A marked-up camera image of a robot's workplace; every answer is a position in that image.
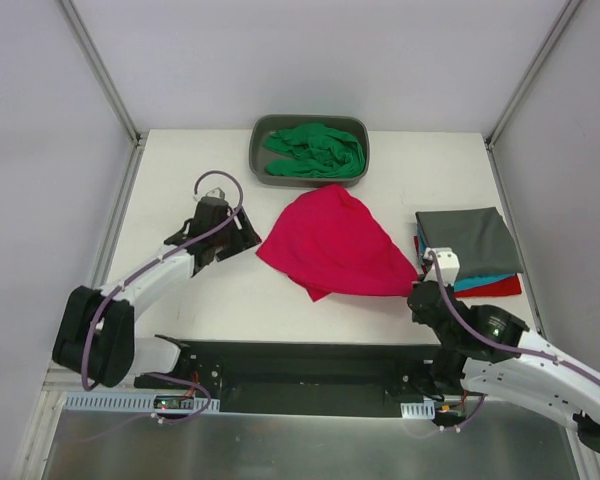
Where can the folded teal t shirt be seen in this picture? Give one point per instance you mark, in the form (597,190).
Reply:
(471,283)

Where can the folded red t shirt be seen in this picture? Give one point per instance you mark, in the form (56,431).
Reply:
(495,288)

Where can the magenta t shirt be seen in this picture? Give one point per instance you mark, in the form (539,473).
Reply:
(327,241)

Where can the right perforated cable duct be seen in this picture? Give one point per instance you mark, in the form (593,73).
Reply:
(424,410)

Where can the left aluminium frame post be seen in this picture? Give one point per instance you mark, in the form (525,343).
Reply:
(100,72)

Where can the grey plastic bin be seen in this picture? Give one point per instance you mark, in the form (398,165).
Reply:
(259,157)

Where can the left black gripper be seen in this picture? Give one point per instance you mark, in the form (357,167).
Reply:
(225,239)

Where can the left perforated cable duct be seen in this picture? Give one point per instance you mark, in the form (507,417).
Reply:
(140,403)

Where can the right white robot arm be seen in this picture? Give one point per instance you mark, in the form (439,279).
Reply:
(525,360)

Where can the aluminium frame post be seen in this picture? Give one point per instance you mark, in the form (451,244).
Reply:
(549,43)
(100,72)

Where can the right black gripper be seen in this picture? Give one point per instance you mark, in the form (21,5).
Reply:
(425,302)

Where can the left aluminium rail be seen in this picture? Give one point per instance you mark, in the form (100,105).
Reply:
(59,378)

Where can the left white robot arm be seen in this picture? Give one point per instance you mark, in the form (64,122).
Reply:
(97,337)

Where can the folded grey t shirt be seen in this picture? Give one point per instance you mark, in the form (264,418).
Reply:
(479,237)

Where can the perforated cable duct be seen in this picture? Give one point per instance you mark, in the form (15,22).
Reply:
(140,403)
(424,410)

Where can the green t shirt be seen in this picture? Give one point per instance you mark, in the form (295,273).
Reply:
(315,151)

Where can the right aluminium frame post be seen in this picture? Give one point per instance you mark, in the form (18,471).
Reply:
(549,43)

